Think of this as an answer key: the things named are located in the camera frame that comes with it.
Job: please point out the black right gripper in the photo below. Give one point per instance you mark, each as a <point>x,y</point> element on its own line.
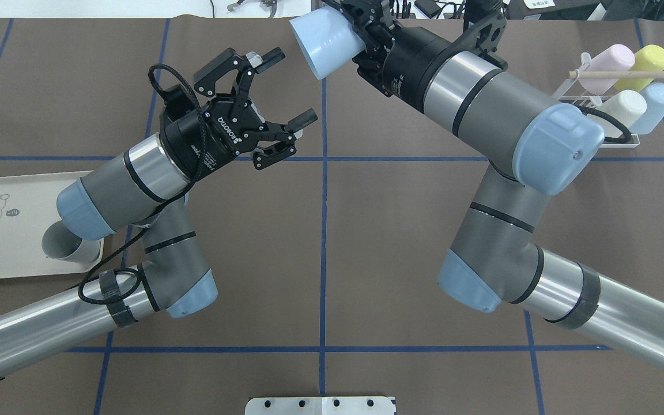
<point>406,64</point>

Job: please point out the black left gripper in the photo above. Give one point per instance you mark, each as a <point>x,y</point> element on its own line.
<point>212,138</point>

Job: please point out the pink cup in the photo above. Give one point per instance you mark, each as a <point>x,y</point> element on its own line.
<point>615,59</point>

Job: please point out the white cup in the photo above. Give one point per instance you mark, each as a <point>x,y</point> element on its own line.
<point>626,107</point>

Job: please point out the yellow cup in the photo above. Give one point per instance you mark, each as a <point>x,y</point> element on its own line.
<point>649,58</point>

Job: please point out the light blue cup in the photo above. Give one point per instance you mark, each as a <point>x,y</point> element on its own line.
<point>653,95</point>

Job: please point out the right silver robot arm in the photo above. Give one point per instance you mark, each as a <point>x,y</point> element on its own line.
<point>535,145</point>

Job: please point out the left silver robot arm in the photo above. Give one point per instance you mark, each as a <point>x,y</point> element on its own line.
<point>127,220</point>

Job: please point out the grey cup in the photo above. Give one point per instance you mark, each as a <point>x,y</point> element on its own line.
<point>61,244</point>

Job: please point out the cream serving tray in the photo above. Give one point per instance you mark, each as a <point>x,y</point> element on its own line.
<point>27,210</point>

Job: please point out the white wire cup rack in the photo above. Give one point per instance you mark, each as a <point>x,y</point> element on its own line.
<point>571,91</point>

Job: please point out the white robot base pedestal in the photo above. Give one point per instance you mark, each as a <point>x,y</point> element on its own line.
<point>322,405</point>

